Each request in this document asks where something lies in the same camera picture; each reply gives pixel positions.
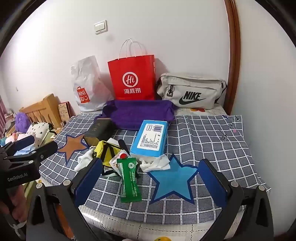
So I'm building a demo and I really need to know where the white spotted plush toy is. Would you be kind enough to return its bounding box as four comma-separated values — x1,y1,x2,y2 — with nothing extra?
26,122,50,146

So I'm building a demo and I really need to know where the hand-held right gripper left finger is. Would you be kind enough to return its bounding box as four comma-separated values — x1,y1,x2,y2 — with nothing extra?
29,158,103,241

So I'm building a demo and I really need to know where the patterned picture frame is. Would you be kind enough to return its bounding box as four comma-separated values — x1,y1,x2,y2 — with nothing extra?
58,101,71,121

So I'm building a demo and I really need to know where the white printed bed sheet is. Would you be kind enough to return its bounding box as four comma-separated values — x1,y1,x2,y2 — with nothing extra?
30,105,245,241

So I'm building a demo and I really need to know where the red paper bag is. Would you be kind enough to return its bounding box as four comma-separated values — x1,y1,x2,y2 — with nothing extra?
107,39,156,101

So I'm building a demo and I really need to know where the grey waist bag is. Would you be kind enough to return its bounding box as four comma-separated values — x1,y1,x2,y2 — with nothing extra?
156,72,228,110

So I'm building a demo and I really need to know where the white light switch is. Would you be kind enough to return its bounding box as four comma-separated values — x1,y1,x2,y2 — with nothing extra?
94,20,108,35

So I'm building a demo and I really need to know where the purple fleece cloth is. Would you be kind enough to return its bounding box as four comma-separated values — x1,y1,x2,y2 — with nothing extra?
94,100,175,131

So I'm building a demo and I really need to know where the white sock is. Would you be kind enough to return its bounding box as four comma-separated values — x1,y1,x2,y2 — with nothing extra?
74,146,97,172

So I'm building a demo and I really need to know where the white plastic bag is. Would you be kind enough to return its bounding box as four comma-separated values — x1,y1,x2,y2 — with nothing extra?
70,56,115,112

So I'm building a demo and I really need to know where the pink curtain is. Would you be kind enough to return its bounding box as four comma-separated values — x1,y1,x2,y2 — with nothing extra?
0,95,7,137

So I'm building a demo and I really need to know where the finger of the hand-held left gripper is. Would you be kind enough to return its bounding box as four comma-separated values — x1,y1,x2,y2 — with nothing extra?
0,135,36,156
5,141,58,167

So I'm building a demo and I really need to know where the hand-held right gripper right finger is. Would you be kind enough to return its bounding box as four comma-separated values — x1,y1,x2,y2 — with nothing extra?
198,159,274,241

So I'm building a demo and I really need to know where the wooden headboard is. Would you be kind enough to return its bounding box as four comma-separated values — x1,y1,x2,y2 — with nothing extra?
20,93,63,132

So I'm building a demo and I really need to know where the pink plush toy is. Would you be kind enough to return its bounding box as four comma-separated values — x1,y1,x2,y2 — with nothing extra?
5,132,23,144

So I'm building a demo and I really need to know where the blue tissue pack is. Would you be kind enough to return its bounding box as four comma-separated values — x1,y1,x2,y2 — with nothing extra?
129,120,169,160

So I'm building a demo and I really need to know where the white tissue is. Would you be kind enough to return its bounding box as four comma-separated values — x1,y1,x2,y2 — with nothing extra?
139,154,171,173

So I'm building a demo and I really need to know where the white snack packet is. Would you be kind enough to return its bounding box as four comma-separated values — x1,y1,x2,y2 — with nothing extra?
109,149,131,169

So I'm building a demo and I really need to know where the purple plush toy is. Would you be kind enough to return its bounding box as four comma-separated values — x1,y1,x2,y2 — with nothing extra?
15,112,28,131

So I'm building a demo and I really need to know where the grey checkered blanket with stars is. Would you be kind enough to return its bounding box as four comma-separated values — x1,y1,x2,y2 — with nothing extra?
38,112,272,224

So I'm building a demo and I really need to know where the person's left hand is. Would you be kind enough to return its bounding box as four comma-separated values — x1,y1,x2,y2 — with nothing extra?
9,185,28,223

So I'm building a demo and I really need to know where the yellow pouch with black stripes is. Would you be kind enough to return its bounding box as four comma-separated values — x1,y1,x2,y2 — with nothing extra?
92,140,125,176

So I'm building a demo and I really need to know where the dark box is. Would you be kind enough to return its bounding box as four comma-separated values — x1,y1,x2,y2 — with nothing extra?
83,117,114,147

